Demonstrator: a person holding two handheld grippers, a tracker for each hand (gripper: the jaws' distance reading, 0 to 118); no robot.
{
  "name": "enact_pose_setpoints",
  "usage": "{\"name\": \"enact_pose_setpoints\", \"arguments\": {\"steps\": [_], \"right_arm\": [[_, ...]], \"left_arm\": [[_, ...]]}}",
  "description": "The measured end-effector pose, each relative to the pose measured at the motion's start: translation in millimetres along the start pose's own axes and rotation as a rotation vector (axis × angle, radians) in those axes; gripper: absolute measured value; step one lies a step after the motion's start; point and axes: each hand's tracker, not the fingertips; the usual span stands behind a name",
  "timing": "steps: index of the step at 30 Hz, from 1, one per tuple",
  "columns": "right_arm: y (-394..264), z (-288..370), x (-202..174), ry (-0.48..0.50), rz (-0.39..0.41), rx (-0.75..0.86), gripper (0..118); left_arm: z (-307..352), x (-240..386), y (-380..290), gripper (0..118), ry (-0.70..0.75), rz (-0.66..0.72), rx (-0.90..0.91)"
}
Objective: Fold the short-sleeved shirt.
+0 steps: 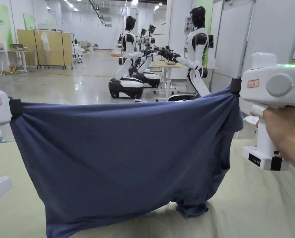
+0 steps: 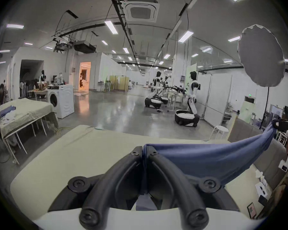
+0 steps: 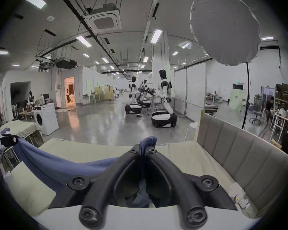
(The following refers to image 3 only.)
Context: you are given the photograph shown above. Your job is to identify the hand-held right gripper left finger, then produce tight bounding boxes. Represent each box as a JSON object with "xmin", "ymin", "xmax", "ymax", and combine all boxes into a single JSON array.
[{"xmin": 49, "ymin": 145, "xmax": 143, "ymax": 229}]

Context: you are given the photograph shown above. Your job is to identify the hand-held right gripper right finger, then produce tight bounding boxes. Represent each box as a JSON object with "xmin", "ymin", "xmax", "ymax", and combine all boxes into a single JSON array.
[{"xmin": 146, "ymin": 148, "xmax": 237, "ymax": 229}]

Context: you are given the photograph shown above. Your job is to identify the dark blue shirt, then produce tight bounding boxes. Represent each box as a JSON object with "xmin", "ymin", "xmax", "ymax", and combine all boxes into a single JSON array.
[{"xmin": 1, "ymin": 128, "xmax": 158, "ymax": 208}]

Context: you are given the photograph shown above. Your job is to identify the bed with pale green sheet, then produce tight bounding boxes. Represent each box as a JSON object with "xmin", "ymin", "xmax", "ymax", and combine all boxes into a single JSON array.
[{"xmin": 0, "ymin": 120, "xmax": 39, "ymax": 139}]

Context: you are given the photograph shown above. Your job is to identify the bed with beige sheet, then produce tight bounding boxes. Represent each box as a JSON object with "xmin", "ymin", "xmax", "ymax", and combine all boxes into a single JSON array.
[{"xmin": 7, "ymin": 138, "xmax": 258, "ymax": 219}]

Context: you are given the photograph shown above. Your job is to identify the white washing machine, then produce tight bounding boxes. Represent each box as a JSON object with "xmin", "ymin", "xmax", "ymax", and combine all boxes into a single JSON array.
[{"xmin": 33, "ymin": 102, "xmax": 60, "ymax": 136}]

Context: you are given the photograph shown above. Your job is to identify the white packets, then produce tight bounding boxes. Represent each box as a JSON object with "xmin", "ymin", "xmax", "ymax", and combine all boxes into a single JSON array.
[{"xmin": 228, "ymin": 182, "xmax": 252, "ymax": 215}]

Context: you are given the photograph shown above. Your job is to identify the grey padded headboard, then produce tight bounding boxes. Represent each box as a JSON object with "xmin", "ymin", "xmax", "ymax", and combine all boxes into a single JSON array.
[{"xmin": 196, "ymin": 110, "xmax": 288, "ymax": 219}]

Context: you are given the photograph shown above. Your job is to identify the white and black humanoid robot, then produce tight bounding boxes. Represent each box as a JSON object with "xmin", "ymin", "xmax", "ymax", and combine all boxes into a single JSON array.
[
  {"xmin": 124, "ymin": 76, "xmax": 143, "ymax": 115},
  {"xmin": 151, "ymin": 69, "xmax": 178, "ymax": 129}
]

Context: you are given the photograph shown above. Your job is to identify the black-armed wheeled robot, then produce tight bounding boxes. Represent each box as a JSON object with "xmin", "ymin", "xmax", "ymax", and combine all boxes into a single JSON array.
[{"xmin": 136, "ymin": 79, "xmax": 157, "ymax": 109}]

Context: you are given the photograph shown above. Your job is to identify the pale green board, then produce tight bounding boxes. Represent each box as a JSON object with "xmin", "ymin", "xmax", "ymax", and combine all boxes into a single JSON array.
[{"xmin": 229, "ymin": 89, "xmax": 246, "ymax": 111}]

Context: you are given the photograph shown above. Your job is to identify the grey office chair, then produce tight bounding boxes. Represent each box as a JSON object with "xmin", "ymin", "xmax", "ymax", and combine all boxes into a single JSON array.
[{"xmin": 249, "ymin": 94, "xmax": 265, "ymax": 125}]

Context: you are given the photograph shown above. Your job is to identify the white table with bottles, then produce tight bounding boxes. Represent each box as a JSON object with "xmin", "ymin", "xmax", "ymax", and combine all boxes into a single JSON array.
[{"xmin": 269, "ymin": 107, "xmax": 288, "ymax": 142}]

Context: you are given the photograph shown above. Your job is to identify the shelf with cartons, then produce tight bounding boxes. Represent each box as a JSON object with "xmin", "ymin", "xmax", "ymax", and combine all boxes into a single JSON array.
[{"xmin": 275, "ymin": 82, "xmax": 288, "ymax": 110}]

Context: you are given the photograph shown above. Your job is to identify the round softbox lamp on stand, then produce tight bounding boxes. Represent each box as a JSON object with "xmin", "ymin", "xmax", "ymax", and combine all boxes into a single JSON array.
[{"xmin": 189, "ymin": 0, "xmax": 262, "ymax": 130}]

